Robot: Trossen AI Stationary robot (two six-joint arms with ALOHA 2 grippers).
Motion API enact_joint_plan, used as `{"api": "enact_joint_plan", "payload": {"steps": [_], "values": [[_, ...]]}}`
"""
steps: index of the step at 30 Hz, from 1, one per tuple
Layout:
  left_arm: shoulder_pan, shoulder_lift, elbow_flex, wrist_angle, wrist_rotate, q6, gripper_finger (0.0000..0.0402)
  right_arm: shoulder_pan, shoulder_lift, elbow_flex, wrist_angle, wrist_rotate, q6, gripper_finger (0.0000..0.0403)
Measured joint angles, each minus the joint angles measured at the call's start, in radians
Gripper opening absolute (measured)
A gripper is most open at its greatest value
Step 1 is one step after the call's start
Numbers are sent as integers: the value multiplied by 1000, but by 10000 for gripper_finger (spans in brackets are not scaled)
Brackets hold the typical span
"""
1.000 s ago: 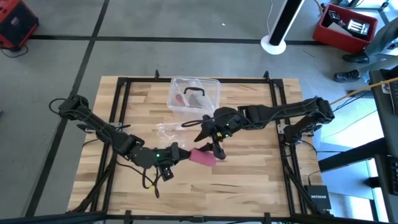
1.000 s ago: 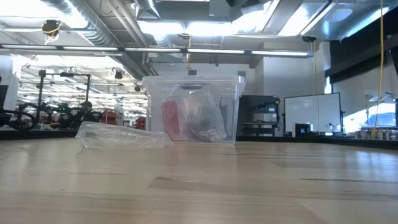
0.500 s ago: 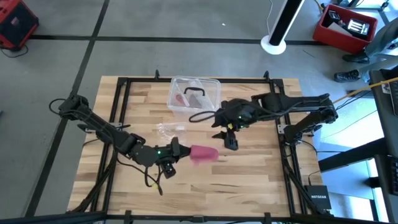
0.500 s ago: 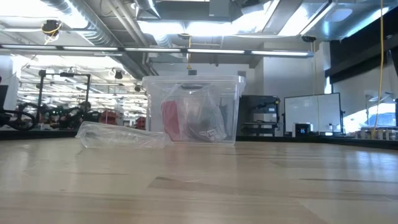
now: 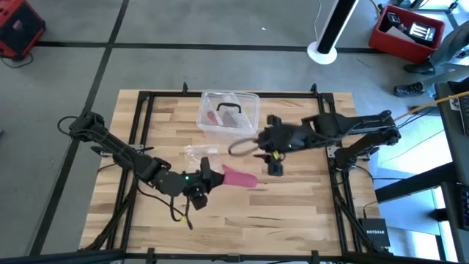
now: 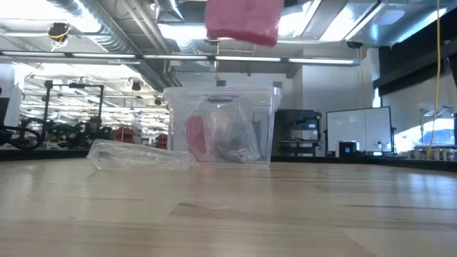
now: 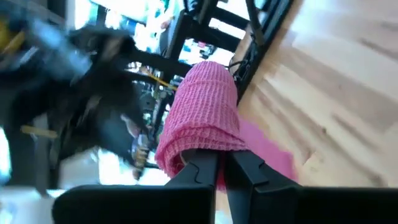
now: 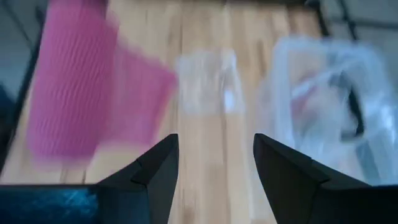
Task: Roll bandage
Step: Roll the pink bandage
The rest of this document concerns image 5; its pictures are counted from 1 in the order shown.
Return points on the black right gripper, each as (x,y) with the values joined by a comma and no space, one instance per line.
(282,139)

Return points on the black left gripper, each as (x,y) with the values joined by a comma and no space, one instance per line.
(198,183)

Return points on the pink elastic bandage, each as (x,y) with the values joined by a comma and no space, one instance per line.
(240,179)

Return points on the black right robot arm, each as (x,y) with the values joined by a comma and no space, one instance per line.
(366,122)

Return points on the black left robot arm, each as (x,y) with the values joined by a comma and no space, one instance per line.
(121,150)

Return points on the bagged grey bandage roll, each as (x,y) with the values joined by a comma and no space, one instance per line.
(231,119)

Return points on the bagged red bandage roll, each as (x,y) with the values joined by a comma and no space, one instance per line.
(212,117)

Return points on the white black floor pole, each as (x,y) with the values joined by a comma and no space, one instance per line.
(335,25)

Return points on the red plastic crate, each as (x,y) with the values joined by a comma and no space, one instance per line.
(395,45)

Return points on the small black device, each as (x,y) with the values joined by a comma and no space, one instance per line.
(393,17)

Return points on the black device with white stripes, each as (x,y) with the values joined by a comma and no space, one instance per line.
(421,31)

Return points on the black desk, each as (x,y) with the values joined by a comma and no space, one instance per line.
(461,154)

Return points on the person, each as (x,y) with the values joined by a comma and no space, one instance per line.
(448,47)

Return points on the red black equipment case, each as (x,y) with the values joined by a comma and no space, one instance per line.
(18,33)

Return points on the black aluminium table frame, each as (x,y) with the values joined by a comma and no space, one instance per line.
(165,94)

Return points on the black Netgear network switch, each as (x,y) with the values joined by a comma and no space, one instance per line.
(373,234)

